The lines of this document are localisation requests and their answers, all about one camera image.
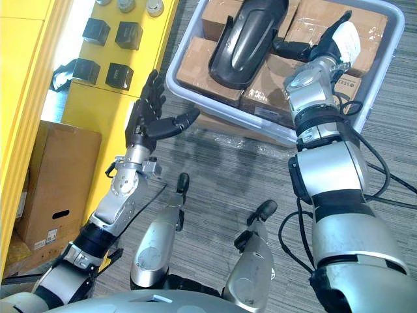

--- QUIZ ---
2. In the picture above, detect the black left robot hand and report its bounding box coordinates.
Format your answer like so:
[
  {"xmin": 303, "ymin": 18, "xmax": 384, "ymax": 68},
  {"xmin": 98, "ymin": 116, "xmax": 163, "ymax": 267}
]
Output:
[{"xmin": 125, "ymin": 69, "xmax": 201, "ymax": 153}]

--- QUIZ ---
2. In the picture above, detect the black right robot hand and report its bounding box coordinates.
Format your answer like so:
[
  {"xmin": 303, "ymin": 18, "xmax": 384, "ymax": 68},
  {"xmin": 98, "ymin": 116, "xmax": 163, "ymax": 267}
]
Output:
[{"xmin": 272, "ymin": 10, "xmax": 361, "ymax": 63}]

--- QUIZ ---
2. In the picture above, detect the black plastic housing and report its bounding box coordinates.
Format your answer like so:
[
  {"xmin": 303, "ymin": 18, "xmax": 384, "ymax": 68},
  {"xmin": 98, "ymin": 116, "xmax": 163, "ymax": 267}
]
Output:
[
  {"xmin": 207, "ymin": 0, "xmax": 289, "ymax": 91},
  {"xmin": 50, "ymin": 60, "xmax": 78, "ymax": 93}
]

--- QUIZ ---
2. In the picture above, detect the yellow metal shelf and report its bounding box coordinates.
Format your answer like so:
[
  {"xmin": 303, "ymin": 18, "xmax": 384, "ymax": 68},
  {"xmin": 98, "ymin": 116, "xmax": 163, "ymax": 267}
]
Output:
[{"xmin": 0, "ymin": 0, "xmax": 180, "ymax": 281}]

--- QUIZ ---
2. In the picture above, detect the grey plastic bin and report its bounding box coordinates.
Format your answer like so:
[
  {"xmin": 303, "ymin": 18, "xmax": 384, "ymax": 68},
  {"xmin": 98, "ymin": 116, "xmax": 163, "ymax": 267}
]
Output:
[{"xmin": 165, "ymin": 0, "xmax": 406, "ymax": 149}]

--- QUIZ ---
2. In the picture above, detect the taped brown cardboard box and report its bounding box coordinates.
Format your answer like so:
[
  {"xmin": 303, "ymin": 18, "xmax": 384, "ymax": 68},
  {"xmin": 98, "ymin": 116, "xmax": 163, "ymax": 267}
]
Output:
[{"xmin": 283, "ymin": 0, "xmax": 389, "ymax": 78}]

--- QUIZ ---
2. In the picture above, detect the cardboard box with printed numbers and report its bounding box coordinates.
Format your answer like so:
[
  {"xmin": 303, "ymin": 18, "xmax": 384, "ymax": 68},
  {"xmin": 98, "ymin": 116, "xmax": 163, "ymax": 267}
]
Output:
[{"xmin": 331, "ymin": 73, "xmax": 363, "ymax": 115}]

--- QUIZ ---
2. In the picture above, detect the small black cube box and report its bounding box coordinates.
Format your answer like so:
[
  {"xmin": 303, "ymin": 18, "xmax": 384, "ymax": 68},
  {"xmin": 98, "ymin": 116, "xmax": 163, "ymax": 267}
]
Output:
[
  {"xmin": 105, "ymin": 62, "xmax": 134, "ymax": 91},
  {"xmin": 82, "ymin": 18, "xmax": 111, "ymax": 47},
  {"xmin": 72, "ymin": 57, "xmax": 101, "ymax": 86},
  {"xmin": 115, "ymin": 21, "xmax": 144, "ymax": 51}
]

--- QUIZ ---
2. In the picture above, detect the silver left robot leg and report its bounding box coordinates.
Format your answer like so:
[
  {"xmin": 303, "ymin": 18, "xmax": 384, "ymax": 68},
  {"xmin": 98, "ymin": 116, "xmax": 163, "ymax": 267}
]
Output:
[{"xmin": 129, "ymin": 172, "xmax": 191, "ymax": 291}]

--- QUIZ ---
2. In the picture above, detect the silver robot leg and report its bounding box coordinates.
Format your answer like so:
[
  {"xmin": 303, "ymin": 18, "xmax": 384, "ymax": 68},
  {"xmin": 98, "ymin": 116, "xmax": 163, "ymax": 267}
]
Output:
[
  {"xmin": 129, "ymin": 172, "xmax": 191, "ymax": 291},
  {"xmin": 223, "ymin": 199, "xmax": 279, "ymax": 308}
]

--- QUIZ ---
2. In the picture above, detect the silver right robot leg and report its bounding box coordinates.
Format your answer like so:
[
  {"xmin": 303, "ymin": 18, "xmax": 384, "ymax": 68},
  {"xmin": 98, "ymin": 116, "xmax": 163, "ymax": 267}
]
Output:
[{"xmin": 223, "ymin": 199, "xmax": 279, "ymax": 308}]

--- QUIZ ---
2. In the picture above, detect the silver robot torso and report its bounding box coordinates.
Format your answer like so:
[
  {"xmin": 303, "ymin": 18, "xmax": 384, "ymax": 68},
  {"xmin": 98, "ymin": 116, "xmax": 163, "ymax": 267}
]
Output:
[{"xmin": 48, "ymin": 288, "xmax": 229, "ymax": 313}]

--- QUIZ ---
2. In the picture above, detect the large cardboard carton with handle slot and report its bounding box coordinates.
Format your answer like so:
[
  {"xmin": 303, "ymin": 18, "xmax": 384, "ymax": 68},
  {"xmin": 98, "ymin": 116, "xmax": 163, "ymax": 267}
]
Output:
[{"xmin": 14, "ymin": 120, "xmax": 103, "ymax": 252}]

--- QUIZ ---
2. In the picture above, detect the black cable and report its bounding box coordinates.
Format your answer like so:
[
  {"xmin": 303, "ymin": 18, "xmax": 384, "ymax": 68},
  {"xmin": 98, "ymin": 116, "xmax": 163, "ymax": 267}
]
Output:
[
  {"xmin": 353, "ymin": 125, "xmax": 417, "ymax": 210},
  {"xmin": 278, "ymin": 197, "xmax": 317, "ymax": 275}
]

